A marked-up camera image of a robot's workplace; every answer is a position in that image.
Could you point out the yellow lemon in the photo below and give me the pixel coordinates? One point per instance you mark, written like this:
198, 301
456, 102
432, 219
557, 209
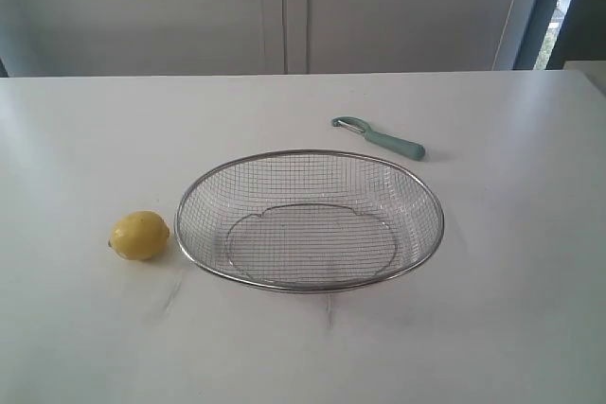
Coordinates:
139, 236

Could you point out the oval wire mesh basket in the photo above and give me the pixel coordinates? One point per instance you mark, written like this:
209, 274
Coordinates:
309, 221

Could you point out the teal handled peeler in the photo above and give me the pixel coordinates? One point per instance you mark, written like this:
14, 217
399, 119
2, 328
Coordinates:
408, 149

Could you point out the dark window frame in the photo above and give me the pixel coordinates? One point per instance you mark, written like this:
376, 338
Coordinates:
582, 35

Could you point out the white cabinet doors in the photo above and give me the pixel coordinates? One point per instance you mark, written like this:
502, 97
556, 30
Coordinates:
58, 38

